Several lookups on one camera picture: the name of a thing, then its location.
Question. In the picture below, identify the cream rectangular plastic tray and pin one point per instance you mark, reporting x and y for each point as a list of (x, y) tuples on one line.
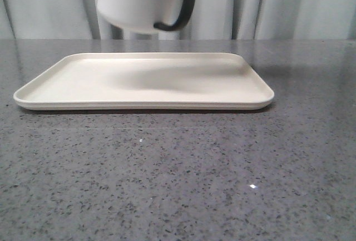
[(147, 80)]

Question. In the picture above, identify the white smiley mug black handle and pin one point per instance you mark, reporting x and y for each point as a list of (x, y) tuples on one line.
[(147, 16)]

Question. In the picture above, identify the grey curtain left panel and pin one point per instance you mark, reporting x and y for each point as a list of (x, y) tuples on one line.
[(79, 19)]

